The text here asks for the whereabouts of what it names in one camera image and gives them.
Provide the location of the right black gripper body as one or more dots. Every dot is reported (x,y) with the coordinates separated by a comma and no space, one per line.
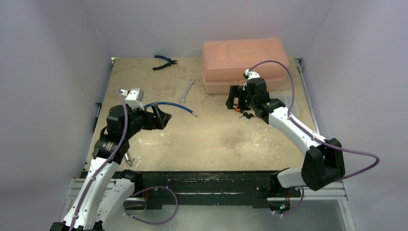
(237,98)

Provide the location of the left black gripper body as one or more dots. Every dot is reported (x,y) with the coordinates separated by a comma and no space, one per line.
(139,119)

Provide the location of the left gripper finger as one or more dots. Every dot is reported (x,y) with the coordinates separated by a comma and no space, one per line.
(158,111)
(158,121)

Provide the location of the black head padlock keys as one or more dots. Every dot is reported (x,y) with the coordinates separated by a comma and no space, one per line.
(247,116)

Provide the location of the blue cable lock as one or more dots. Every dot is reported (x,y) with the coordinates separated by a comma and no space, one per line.
(127,156)

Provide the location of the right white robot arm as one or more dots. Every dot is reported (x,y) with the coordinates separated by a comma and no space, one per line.
(323,159)

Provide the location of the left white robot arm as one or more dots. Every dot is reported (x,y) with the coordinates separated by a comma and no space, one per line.
(93,207)

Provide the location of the silver open end wrench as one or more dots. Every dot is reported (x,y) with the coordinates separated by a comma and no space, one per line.
(182,99)

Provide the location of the pink translucent plastic toolbox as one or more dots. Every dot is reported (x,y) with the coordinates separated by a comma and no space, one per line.
(224,62)

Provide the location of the clear plastic screw organizer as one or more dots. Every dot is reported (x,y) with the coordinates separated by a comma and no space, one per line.
(286,98)

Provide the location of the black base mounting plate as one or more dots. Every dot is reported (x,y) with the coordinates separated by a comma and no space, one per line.
(236,188)

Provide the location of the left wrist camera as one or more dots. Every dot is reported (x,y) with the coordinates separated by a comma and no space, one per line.
(133,98)

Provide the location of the black handle tool at edge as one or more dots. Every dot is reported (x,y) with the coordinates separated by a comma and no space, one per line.
(99,105)

